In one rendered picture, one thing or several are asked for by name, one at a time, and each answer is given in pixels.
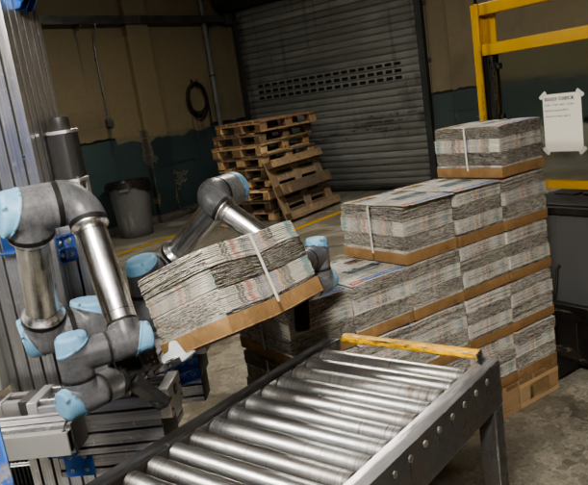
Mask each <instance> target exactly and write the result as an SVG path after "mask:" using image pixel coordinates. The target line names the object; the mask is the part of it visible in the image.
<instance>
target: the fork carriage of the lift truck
mask: <svg viewBox="0 0 588 485"><path fill-rule="evenodd" d="M552 301H553V302H552V304H554V313H553V314H552V315H553V316H555V326H554V328H553V329H554V336H555V337H554V338H555V341H556V348H557V349H556V350H557V358H558V357H560V356H564V357H568V358H572V359H576V360H577V361H578V364H579V365H582V366H585V367H588V306H586V305H581V304H575V303H571V302H565V301H560V300H554V299H553V300H552Z"/></svg>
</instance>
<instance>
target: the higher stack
mask: <svg viewBox="0 0 588 485"><path fill-rule="evenodd" d="M540 129H541V128H540V118H539V117H520V118H510V119H507V118H504V120H502V119H494V120H481V121H475V122H469V123H464V124H459V125H454V126H449V127H446V128H442V129H438V130H435V133H434V135H435V137H434V138H435V141H434V142H435V145H436V146H435V151H436V152H435V153H436V157H437V158H436V159H437V161H438V168H466V169H467V171H469V168H496V167H501V169H502V168H503V167H506V166H512V165H515V164H519V163H523V162H526V161H530V160H534V159H537V158H541V157H543V156H542V155H543V154H544V153H543V152H544V151H543V147H542V141H541V139H540V138H541V137H540V134H538V133H541V132H540V131H541V130H540ZM544 174H545V173H544V170H543V169H538V168H534V169H532V170H528V171H525V172H521V173H518V174H514V175H511V176H507V177H504V178H456V177H444V178H443V179H488V180H501V181H500V200H501V201H500V204H501V205H500V207H502V211H501V212H502V216H503V220H502V221H507V220H510V219H513V218H516V217H521V216H524V215H527V214H530V213H533V212H536V211H539V210H542V209H545V208H546V205H547V204H546V203H547V200H546V195H545V193H547V192H546V182H547V181H545V180H544V178H545V177H544V176H545V175H544ZM546 226H547V225H546V220H545V219H539V220H536V221H533V222H530V223H528V224H526V225H523V226H520V227H517V228H514V229H511V230H508V231H504V232H501V233H504V234H503V235H504V237H505V257H508V264H509V265H508V266H509V267H508V272H512V271H515V270H517V269H520V268H524V267H526V266H529V265H531V264H534V263H537V262H539V261H542V260H544V259H547V258H549V257H550V245H549V242H548V240H549V239H548V233H547V232H548V231H547V227H546ZM550 273H551V272H550V269H549V268H543V269H541V270H539V271H536V272H534V273H531V274H529V275H527V276H525V277H522V278H520V279H517V280H515V281H512V282H511V281H510V282H508V283H506V284H508V285H510V287H511V289H510V291H511V292H510V293H511V294H510V295H511V297H510V299H511V300H510V301H511V309H512V310H513V312H512V315H513V316H512V318H513V319H512V320H513V321H512V322H515V321H518V320H520V319H523V318H525V317H528V316H530V315H532V314H534V313H537V312H539V311H541V310H543V309H545V308H547V307H549V306H551V305H552V302H553V301H552V300H553V298H552V294H551V291H553V286H552V279H551V275H550ZM554 326H555V316H553V315H549V316H547V317H545V318H543V319H539V320H537V321H535V322H533V323H531V324H530V325H528V326H526V327H523V328H521V329H519V330H517V331H515V332H513V333H511V334H513V335H512V336H513V341H514V346H515V349H516V353H517V354H516V361H517V362H516V363H517V365H516V369H517V370H521V369H523V368H525V367H527V366H529V365H531V364H533V363H535V362H537V361H539V360H541V359H543V358H545V357H546V356H548V355H550V354H552V353H553V352H555V350H556V349H557V348H556V341H555V338H554V337H555V336H554V329H553V328H554ZM515 382H517V383H518V386H519V397H520V405H521V409H523V408H525V407H526V406H527V405H529V404H531V403H533V402H534V401H536V400H538V399H540V398H541V397H543V396H546V395H548V394H549V393H551V392H553V391H555V390H556V389H558V388H559V380H558V365H557V361H553V362H551V363H549V364H547V365H546V366H544V367H542V368H540V369H538V370H536V371H534V372H533V373H531V374H529V375H527V376H525V377H523V378H521V379H518V380H516V381H515Z"/></svg>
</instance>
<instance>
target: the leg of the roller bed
mask: <svg viewBox="0 0 588 485"><path fill-rule="evenodd" d="M479 434H480V444H481V454H482V464H483V474H484V484H485V485H509V477H508V466H507V455H506V444H505V433H504V422H503V412H502V404H501V405H500V406H499V407H498V409H497V410H496V411H495V412H494V413H493V414H492V415H491V416H490V417H489V419H488V420H487V421H485V422H484V423H483V424H482V425H481V426H480V427H479Z"/></svg>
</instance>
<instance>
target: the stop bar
mask: <svg viewBox="0 0 588 485"><path fill-rule="evenodd" d="M341 341H342V342H344V343H352V344H358V345H373V346H380V347H388V348H394V349H402V350H410V351H417V352H424V353H431V354H439V355H446V356H453V357H461V358H468V359H475V360H478V359H480V358H481V357H482V356H483V353H482V349H476V348H468V347H460V346H452V345H437V344H430V343H421V342H413V341H405V340H398V339H389V338H381V337H374V336H366V335H357V334H349V333H344V334H343V335H342V336H341Z"/></svg>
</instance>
